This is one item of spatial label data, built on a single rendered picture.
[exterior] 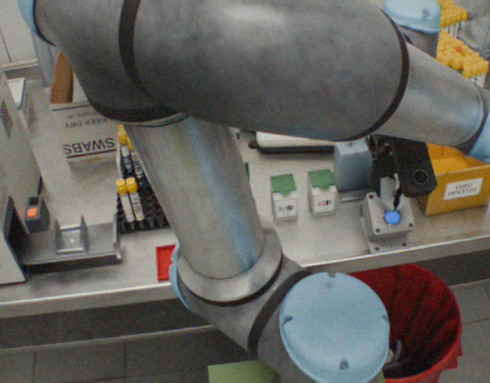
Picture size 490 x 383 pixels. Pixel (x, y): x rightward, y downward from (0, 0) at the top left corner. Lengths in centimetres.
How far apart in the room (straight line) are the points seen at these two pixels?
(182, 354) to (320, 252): 101
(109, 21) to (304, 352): 39
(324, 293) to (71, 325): 119
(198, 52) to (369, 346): 40
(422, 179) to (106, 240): 51
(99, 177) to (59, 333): 66
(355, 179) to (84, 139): 52
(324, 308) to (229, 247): 12
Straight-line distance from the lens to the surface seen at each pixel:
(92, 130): 121
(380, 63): 36
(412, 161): 85
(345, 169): 107
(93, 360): 201
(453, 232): 109
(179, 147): 47
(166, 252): 105
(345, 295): 66
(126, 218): 108
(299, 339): 62
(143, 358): 197
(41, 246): 107
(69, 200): 119
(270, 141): 118
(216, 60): 31
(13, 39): 152
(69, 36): 40
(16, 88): 143
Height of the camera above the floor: 167
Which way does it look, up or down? 45 degrees down
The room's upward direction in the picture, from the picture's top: 5 degrees counter-clockwise
